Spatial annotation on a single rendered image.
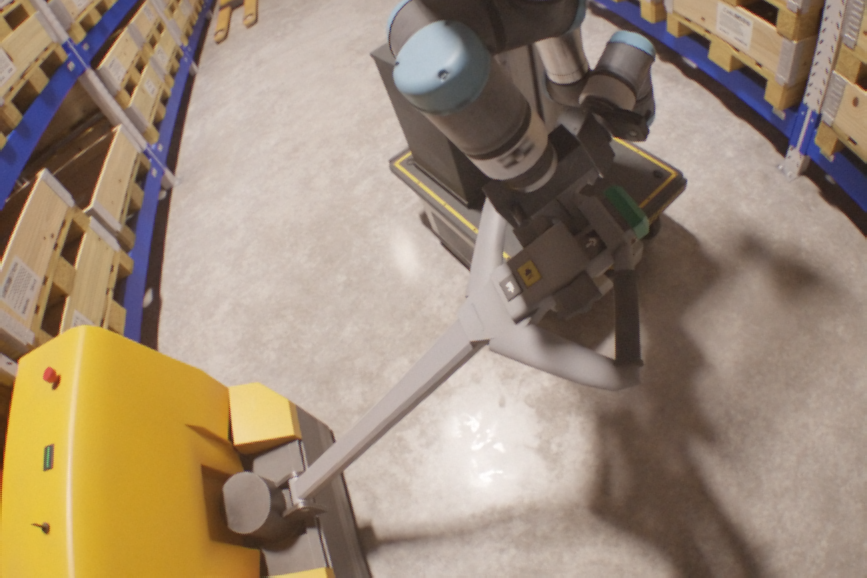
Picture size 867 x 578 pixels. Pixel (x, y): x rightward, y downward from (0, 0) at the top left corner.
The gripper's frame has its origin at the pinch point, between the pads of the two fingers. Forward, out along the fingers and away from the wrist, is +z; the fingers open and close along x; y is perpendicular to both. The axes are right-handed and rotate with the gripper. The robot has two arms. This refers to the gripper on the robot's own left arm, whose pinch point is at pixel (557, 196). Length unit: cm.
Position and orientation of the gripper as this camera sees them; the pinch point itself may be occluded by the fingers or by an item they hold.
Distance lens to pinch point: 76.4
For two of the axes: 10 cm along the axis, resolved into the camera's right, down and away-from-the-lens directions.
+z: -5.0, 8.6, -0.6
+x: -5.9, -3.9, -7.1
